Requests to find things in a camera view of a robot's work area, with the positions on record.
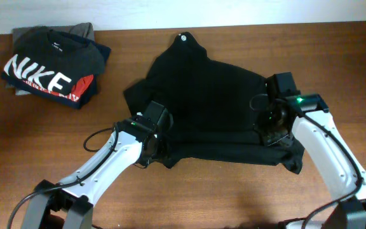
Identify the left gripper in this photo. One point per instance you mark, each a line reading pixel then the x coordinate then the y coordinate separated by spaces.
pixel 160 153

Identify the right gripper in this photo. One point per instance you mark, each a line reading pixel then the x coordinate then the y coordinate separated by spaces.
pixel 260 126

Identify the black t-shirt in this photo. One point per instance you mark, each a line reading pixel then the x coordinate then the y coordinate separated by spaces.
pixel 218 110

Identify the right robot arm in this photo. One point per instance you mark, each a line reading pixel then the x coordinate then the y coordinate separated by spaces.
pixel 308 120

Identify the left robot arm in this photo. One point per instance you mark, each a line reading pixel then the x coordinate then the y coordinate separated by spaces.
pixel 133 141

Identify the navy folded shirt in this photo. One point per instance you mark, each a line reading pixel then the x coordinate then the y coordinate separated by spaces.
pixel 91 91

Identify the red folded shirt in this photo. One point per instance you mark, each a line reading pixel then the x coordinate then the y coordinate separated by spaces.
pixel 77 90

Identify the black Nike folded shirt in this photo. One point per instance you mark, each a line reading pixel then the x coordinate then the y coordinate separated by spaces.
pixel 52 61

